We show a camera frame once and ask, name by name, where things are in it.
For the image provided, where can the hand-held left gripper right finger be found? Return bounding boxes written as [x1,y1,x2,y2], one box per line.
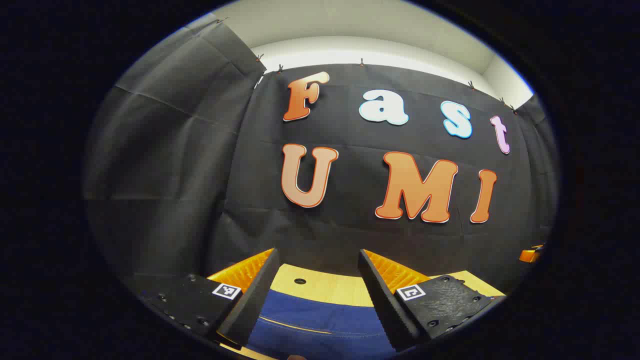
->
[357,248,507,352]

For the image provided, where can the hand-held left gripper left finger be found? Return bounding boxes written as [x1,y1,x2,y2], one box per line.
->
[141,247,281,349]

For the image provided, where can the blue denim jeans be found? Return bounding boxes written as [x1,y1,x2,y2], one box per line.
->
[247,288,398,360]

